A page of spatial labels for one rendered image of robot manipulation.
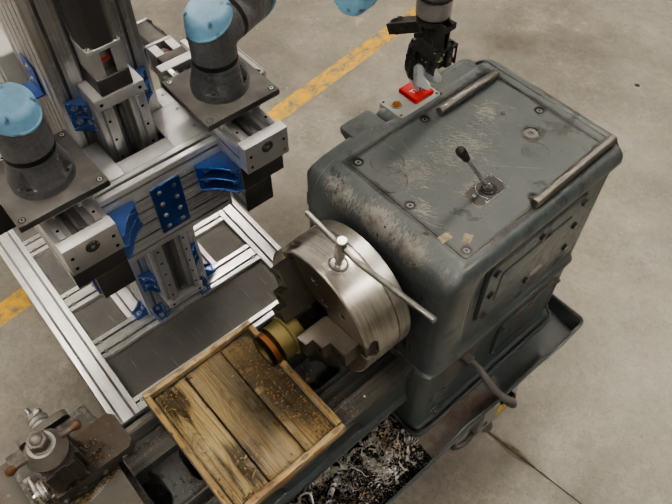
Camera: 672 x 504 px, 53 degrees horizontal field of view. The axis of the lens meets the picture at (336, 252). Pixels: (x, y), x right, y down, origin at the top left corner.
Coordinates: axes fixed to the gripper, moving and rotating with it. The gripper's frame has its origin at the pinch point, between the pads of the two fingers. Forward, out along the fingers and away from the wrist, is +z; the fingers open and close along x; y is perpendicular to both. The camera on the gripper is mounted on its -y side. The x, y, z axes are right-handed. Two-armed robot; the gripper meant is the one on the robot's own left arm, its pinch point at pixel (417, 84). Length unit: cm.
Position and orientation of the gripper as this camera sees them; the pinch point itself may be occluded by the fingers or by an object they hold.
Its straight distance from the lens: 163.4
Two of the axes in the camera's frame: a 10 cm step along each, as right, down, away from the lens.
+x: 7.5, -5.3, 3.9
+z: 0.0, 5.9, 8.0
